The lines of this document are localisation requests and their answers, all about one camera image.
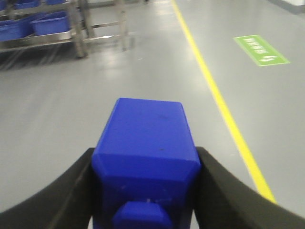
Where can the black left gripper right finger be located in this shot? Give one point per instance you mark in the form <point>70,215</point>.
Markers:
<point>225,202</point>

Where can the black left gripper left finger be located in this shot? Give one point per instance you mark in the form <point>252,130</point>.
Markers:
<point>66,203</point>

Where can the blue plastic bottle part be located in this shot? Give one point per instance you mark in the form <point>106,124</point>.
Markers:
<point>146,166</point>

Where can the steel cart shelf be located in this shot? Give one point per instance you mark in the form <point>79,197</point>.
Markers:
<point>83,32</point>

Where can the green floor sign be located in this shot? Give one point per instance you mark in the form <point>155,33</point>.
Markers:
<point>260,51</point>

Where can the blue bin on cart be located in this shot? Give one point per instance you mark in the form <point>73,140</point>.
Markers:
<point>56,22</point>
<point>16,29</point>

